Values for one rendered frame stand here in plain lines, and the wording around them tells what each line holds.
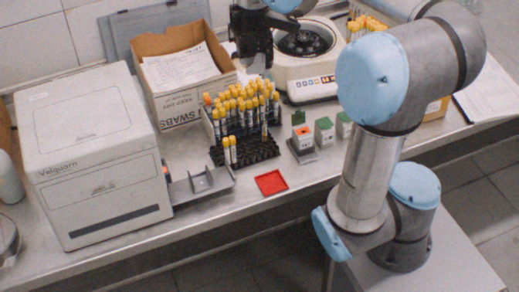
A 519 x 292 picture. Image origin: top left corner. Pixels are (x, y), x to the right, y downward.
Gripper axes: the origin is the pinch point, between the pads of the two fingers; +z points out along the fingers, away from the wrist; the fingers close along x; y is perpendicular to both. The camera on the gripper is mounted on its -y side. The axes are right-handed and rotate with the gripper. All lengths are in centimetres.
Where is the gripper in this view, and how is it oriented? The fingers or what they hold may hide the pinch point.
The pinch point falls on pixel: (264, 72)
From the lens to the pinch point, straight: 136.0
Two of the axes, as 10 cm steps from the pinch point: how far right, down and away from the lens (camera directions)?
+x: 3.9, 6.7, -6.3
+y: -9.2, 3.0, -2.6
